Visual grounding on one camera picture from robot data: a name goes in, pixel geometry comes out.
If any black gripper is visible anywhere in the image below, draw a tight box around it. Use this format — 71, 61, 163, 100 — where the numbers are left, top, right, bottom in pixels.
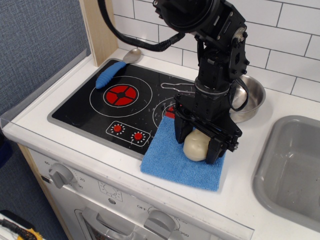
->
174, 84, 242, 164

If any beige toy potato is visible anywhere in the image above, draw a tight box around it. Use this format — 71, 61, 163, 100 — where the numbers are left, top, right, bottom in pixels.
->
183, 129, 211, 162

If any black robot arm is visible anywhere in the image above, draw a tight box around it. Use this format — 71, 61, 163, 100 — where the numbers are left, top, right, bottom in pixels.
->
153, 0, 249, 164

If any blue cloth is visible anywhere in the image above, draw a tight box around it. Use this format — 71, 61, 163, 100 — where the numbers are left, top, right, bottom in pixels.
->
140, 116, 225, 192

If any stainless steel pot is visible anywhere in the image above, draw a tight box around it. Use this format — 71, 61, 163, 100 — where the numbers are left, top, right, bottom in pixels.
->
161, 74, 267, 124

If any black toy stovetop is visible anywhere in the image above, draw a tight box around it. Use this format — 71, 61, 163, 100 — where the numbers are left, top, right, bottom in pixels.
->
47, 64, 194, 160

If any grey right oven knob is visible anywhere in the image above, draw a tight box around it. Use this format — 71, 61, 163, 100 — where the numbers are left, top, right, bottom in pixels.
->
144, 210, 176, 236

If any grey oven knob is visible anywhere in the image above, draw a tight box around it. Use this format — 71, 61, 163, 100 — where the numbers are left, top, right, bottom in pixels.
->
144, 210, 176, 236
49, 163, 74, 189

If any grey sink basin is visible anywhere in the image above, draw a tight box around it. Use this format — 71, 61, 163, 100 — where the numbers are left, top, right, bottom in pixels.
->
252, 115, 320, 232

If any white toy oven door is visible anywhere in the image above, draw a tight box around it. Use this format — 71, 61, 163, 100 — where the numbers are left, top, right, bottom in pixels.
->
74, 207, 145, 240

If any grey left oven knob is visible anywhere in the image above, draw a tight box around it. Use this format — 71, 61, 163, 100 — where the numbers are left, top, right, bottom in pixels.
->
49, 163, 74, 189

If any yellow black object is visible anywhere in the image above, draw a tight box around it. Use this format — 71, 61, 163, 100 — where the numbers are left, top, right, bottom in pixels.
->
0, 219, 43, 240

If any black sleeved cable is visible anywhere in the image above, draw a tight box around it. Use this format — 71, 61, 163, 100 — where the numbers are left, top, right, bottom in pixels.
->
97, 0, 186, 53

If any blue-handled metal spoon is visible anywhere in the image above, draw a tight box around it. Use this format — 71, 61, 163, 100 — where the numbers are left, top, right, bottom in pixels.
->
95, 48, 142, 89

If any wooden post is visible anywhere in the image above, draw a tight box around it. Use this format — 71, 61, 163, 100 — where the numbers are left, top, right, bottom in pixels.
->
79, 0, 119, 67

